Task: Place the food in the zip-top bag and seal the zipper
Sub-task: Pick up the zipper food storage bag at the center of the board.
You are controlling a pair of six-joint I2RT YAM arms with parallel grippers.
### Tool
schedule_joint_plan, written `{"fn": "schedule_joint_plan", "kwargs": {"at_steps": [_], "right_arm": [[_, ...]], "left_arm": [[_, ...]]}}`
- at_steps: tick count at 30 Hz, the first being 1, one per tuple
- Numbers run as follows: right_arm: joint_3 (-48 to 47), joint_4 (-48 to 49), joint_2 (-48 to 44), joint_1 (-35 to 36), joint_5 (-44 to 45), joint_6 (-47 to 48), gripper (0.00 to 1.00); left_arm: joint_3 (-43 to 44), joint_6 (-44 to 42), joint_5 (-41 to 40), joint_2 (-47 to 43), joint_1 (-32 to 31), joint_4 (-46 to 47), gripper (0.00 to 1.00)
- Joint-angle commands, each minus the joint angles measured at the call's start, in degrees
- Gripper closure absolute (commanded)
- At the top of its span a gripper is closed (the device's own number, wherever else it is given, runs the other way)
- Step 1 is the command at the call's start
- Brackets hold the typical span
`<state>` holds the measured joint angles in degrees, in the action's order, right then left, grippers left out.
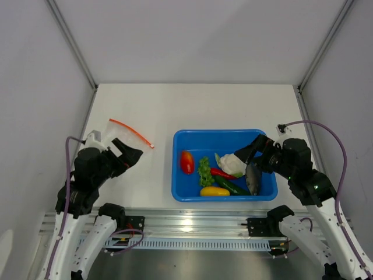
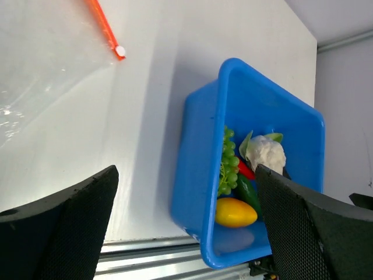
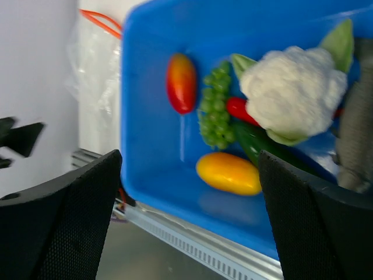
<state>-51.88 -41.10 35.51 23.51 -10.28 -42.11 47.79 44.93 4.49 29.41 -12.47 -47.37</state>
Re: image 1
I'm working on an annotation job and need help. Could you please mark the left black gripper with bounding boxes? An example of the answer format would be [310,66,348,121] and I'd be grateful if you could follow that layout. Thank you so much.
[93,138,142,187]

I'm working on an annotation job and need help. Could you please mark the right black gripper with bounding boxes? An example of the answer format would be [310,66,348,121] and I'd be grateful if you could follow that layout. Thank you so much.
[234,134,295,180]

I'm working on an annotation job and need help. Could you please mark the grey fish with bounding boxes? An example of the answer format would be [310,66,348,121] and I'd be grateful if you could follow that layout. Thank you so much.
[245,164,262,195]

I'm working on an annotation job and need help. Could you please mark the white cauliflower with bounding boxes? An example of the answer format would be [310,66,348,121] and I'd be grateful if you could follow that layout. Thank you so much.
[214,153,247,178]

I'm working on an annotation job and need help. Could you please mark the clear zip bag orange zipper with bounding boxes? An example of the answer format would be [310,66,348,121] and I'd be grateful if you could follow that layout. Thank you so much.
[103,118,154,153]

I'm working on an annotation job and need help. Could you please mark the green cucumber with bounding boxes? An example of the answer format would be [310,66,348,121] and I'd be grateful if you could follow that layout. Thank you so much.
[214,176,251,196]

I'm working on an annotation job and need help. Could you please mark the yellow mango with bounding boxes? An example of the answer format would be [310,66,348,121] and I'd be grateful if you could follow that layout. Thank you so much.
[200,186,230,197]

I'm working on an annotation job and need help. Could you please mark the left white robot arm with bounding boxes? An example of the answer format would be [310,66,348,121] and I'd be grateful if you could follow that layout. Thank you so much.
[38,135,144,279]

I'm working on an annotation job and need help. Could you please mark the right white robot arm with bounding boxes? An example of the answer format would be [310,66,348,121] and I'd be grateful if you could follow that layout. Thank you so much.
[234,135,372,279]

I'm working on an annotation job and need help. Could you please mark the red chili pepper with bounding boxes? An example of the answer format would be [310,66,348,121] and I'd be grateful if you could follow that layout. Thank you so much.
[210,167,237,180]

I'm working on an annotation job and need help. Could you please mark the green grape bunch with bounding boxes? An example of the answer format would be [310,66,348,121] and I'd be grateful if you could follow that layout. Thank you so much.
[198,156,214,188]

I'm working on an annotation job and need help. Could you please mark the red tomato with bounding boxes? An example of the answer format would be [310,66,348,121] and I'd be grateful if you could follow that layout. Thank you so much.
[180,150,195,174]

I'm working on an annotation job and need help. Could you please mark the blue plastic bin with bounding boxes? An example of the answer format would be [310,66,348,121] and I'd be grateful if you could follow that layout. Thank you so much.
[171,129,278,202]

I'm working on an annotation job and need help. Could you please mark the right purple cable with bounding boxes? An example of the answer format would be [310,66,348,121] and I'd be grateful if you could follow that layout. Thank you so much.
[277,120,373,275]

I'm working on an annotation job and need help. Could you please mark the white slotted cable duct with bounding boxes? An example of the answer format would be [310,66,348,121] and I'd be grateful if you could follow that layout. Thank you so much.
[78,237,270,251]

